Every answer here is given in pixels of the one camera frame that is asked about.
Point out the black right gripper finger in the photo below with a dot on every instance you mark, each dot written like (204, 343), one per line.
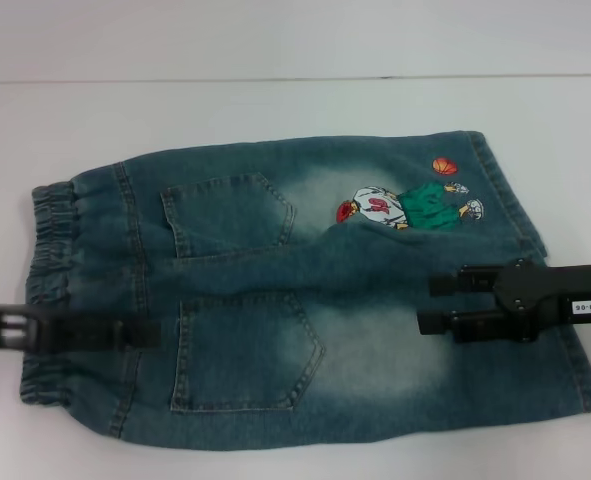
(475, 327)
(470, 282)

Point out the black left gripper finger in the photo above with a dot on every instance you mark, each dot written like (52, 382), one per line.
(95, 334)

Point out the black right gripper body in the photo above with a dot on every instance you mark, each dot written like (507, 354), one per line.
(545, 300)

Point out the blue denim shorts with embroidery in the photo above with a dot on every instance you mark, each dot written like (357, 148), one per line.
(255, 250)

